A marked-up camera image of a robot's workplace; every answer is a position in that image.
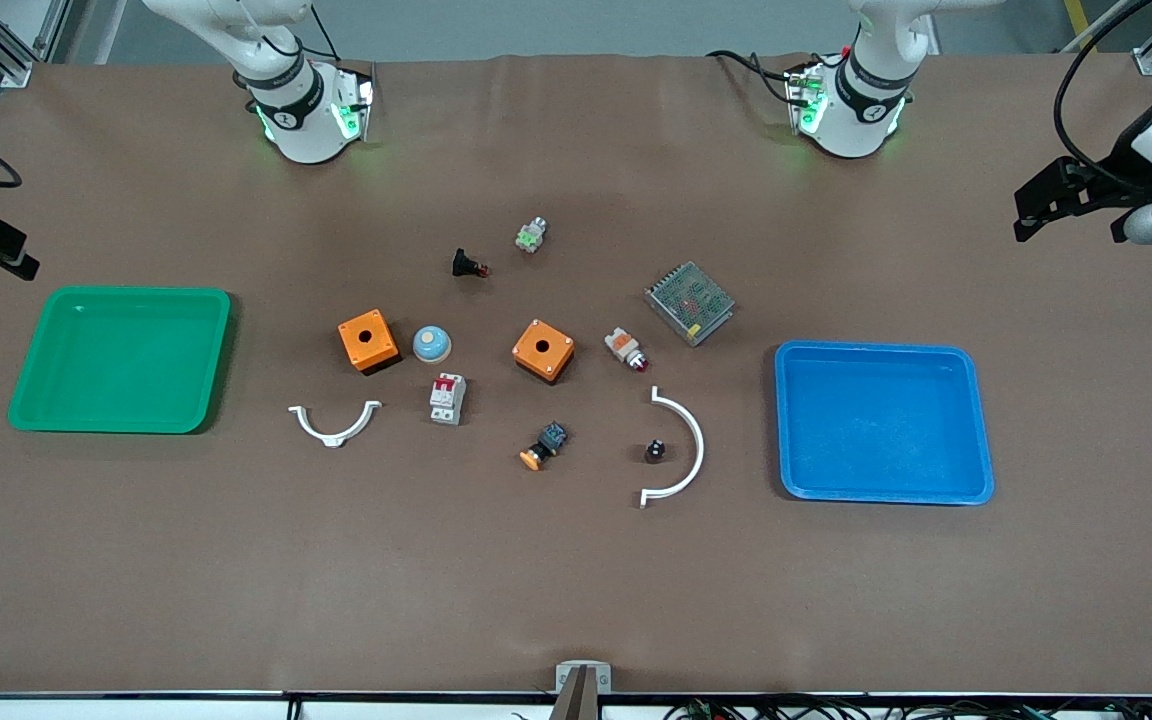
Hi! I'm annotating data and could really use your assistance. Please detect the white circuit breaker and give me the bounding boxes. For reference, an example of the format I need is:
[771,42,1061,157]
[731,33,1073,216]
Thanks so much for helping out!
[428,372,467,427]

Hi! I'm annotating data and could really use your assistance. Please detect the green plastic tray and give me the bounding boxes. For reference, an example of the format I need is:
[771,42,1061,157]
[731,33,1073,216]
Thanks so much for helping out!
[8,286,233,435]

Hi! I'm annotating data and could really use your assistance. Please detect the blue plastic tray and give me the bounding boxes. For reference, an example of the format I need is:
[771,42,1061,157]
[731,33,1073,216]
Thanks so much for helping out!
[774,340,995,506]

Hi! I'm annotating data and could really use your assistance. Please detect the perforated metal power supply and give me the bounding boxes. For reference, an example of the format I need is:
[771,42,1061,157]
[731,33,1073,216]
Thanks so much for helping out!
[644,262,736,348]

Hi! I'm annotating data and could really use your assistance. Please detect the small white curved clamp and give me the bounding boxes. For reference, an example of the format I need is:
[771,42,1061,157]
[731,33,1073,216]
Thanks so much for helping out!
[288,400,383,449]

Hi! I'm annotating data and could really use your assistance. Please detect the orange box with black base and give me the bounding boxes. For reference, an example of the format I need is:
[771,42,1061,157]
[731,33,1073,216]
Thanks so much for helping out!
[338,309,401,376]
[512,319,577,385]

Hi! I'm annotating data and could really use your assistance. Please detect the large white curved clamp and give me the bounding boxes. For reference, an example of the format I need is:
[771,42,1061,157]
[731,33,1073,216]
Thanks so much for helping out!
[639,386,706,510]

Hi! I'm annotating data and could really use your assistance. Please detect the brown table mat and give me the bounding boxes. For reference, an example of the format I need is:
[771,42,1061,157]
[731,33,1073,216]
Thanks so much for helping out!
[0,52,1152,696]

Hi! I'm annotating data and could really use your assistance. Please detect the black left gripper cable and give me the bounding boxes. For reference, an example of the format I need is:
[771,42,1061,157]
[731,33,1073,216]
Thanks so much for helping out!
[1053,0,1152,196]

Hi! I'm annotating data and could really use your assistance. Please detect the black left arm base cable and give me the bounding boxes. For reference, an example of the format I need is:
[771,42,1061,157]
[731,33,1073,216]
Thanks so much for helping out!
[706,48,807,106]

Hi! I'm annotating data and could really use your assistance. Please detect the black arm base cable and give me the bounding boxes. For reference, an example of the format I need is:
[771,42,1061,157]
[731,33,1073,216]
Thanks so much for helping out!
[706,48,807,106]
[306,0,347,63]

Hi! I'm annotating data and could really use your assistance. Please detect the black right arm base cable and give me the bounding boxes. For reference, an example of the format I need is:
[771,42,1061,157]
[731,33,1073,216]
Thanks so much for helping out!
[306,0,347,63]

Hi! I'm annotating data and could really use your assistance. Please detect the orange push button switch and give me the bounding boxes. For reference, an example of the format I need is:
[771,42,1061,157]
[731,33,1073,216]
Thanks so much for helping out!
[519,421,569,472]

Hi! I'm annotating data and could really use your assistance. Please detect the grey metal bracket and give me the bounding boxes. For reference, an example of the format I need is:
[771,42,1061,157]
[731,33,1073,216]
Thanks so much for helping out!
[555,660,613,720]

